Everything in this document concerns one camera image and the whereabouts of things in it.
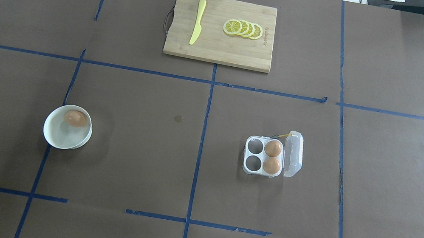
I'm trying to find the brown egg from bowl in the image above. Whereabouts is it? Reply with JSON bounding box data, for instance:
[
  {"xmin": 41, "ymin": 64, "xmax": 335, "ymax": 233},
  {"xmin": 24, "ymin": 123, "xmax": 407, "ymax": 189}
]
[{"xmin": 63, "ymin": 110, "xmax": 88, "ymax": 128}]

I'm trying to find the brown egg in box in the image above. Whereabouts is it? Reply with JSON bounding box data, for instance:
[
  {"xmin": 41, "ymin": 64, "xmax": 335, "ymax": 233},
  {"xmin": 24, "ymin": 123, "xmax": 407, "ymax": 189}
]
[
  {"xmin": 263, "ymin": 158, "xmax": 281, "ymax": 175},
  {"xmin": 264, "ymin": 139, "xmax": 283, "ymax": 158}
]

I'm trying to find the clear plastic egg box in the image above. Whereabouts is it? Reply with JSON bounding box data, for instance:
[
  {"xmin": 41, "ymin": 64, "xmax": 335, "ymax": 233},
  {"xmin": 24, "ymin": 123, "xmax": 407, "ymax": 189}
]
[{"xmin": 242, "ymin": 130, "xmax": 304, "ymax": 178}]

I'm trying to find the yellow plastic knife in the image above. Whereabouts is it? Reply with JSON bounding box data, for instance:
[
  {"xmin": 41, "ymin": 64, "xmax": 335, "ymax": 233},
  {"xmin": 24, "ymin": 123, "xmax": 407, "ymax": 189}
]
[{"xmin": 189, "ymin": 0, "xmax": 207, "ymax": 45}]

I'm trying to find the brown egg in box rear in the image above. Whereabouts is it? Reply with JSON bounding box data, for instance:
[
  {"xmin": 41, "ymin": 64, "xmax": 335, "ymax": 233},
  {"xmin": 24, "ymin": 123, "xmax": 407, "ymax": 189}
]
[{"xmin": 264, "ymin": 139, "xmax": 283, "ymax": 158}]

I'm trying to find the brown egg in box front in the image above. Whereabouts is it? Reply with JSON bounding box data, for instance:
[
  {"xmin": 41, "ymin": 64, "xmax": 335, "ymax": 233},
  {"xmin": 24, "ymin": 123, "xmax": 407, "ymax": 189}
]
[{"xmin": 263, "ymin": 158, "xmax": 281, "ymax": 175}]

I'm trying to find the white bowl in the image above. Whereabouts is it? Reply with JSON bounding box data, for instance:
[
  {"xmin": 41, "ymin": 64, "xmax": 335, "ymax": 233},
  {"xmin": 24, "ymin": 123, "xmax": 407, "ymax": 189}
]
[{"xmin": 43, "ymin": 105, "xmax": 93, "ymax": 150}]

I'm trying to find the wooden cutting board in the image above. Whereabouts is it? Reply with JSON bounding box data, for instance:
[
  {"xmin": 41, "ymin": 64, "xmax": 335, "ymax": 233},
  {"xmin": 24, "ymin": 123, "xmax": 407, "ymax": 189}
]
[{"xmin": 163, "ymin": 0, "xmax": 277, "ymax": 73}]

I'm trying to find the lemon slice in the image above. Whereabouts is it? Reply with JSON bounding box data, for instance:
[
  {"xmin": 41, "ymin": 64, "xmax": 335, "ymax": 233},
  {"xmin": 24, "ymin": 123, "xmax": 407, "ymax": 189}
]
[
  {"xmin": 247, "ymin": 23, "xmax": 263, "ymax": 40},
  {"xmin": 237, "ymin": 19, "xmax": 251, "ymax": 37},
  {"xmin": 222, "ymin": 19, "xmax": 243, "ymax": 36},
  {"xmin": 245, "ymin": 22, "xmax": 253, "ymax": 38}
]

